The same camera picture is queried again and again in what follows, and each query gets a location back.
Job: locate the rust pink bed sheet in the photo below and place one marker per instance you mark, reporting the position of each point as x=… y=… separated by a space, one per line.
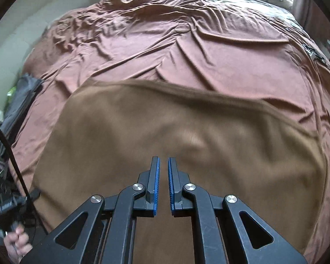
x=197 y=44

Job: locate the brown cat print t-shirt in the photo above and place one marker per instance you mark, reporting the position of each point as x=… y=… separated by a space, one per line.
x=107 y=133

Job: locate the person's left hand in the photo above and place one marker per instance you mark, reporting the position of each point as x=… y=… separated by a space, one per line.
x=17 y=244

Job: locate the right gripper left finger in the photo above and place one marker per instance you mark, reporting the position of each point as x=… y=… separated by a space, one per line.
x=102 y=229

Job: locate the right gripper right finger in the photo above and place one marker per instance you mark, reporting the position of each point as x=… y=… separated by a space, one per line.
x=225 y=229

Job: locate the grey bag beside bed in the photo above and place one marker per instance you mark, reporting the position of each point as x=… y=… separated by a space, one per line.
x=26 y=90

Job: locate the pink curtain right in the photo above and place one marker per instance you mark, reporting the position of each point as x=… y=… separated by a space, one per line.
x=312 y=19

